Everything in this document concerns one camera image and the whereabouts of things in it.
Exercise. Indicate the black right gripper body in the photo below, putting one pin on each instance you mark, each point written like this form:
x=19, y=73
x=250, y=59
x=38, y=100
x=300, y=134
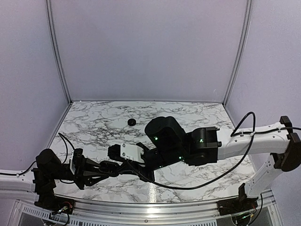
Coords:
x=149, y=177

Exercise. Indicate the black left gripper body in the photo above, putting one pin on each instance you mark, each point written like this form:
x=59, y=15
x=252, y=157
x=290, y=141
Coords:
x=80, y=167

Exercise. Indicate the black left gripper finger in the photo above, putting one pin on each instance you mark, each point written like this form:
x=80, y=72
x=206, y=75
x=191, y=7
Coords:
x=94, y=179
x=91, y=163

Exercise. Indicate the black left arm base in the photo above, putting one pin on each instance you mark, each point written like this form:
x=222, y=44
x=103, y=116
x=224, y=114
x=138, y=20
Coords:
x=49, y=201

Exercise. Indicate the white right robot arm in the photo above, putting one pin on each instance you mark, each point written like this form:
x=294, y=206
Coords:
x=209, y=145

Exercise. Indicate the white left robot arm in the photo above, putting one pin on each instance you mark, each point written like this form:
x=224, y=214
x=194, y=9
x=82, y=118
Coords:
x=41, y=179

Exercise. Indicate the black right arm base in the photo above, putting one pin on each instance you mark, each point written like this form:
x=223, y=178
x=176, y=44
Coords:
x=238, y=204

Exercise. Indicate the black round puck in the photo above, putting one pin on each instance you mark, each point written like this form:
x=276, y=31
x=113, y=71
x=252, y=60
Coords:
x=131, y=122

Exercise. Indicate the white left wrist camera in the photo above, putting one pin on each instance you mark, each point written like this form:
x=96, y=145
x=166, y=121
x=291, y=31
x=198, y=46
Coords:
x=73, y=164

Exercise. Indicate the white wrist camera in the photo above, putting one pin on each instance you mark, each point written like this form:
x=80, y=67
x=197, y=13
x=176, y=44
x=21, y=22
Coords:
x=73, y=164
x=132, y=152

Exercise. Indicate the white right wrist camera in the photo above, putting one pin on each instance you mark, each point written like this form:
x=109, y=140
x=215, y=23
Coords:
x=132, y=152

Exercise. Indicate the aluminium front rail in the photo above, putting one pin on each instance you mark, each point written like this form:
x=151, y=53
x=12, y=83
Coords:
x=99, y=213

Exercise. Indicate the left aluminium corner post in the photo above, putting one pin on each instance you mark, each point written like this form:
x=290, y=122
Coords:
x=55, y=47

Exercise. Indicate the aluminium corner post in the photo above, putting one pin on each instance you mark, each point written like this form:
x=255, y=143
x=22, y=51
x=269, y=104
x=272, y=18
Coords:
x=55, y=47
x=240, y=51

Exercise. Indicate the right aluminium corner post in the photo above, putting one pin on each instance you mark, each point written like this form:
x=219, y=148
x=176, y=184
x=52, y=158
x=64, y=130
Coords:
x=240, y=51

